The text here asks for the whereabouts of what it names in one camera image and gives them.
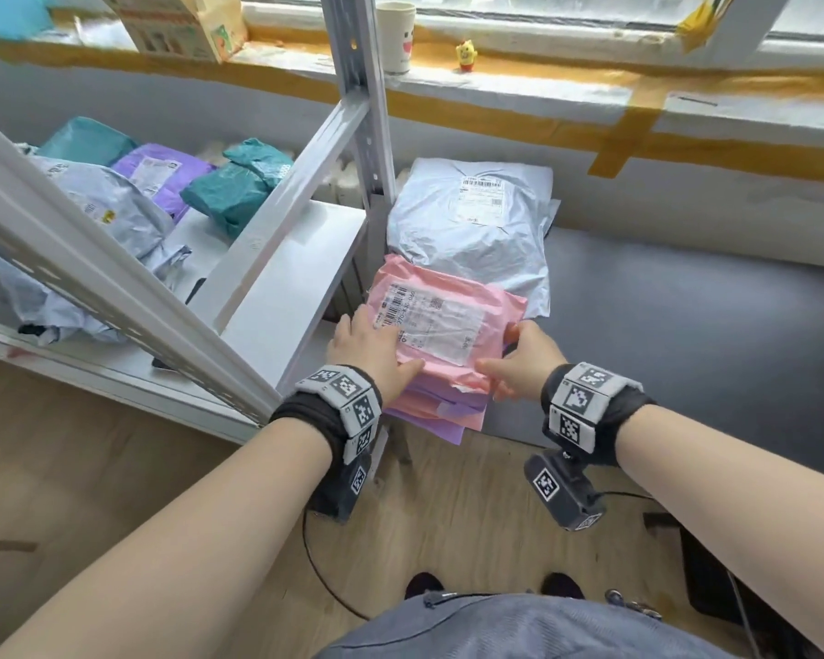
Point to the white metal shelf rack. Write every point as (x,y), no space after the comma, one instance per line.
(295,281)

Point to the teal mailer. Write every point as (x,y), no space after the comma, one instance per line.
(86,140)
(226,192)

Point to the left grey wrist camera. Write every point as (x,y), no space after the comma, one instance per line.
(347,483)

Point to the marker wristband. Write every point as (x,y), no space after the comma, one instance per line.
(584,404)
(336,398)

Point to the white framed window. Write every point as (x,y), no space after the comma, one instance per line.
(522,27)

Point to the blue plastic basket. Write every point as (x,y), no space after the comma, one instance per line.
(7,13)

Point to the person's left hand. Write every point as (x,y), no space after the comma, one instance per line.
(371,350)

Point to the pink plastic package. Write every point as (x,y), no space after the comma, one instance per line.
(453,288)
(419,408)

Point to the white paper cup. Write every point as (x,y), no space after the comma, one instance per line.
(395,37)

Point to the right marker wristband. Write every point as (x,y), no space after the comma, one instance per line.
(584,404)

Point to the yellow rubber duck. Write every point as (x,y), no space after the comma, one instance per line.
(466,56)

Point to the white radiator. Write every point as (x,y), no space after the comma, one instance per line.
(347,181)

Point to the person's right forearm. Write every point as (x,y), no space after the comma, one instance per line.
(741,514)

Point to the colourful printed paper box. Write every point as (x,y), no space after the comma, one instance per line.
(178,20)

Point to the yellow tape piece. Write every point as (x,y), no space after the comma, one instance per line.
(700,23)

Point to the person's left forearm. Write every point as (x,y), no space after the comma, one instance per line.
(178,555)

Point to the black smartphone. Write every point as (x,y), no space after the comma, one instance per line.
(196,291)

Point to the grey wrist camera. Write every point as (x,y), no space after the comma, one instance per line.
(563,490)
(347,483)

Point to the person's right hand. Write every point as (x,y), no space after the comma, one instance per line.
(529,363)

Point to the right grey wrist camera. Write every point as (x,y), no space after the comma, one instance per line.
(563,490)

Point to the left marker wristband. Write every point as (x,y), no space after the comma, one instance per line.
(336,398)

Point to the grey-white mailer bag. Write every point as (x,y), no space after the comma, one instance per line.
(453,240)

